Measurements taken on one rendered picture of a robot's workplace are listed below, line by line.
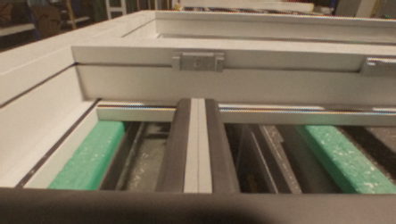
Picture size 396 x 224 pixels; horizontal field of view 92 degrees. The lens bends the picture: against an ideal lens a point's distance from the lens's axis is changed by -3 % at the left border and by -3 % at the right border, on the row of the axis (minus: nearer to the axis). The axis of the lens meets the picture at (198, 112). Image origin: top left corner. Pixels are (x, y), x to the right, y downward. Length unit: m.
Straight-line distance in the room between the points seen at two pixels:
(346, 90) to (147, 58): 0.21
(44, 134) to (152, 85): 0.10
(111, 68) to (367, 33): 0.72
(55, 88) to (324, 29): 0.66
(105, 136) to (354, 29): 0.71
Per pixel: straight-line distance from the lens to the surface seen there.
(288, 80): 0.22
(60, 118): 0.21
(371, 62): 0.26
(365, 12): 9.70
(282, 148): 0.65
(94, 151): 0.19
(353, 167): 0.20
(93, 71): 0.23
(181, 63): 0.19
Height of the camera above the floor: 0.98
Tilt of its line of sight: 31 degrees down
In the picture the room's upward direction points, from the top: 2 degrees clockwise
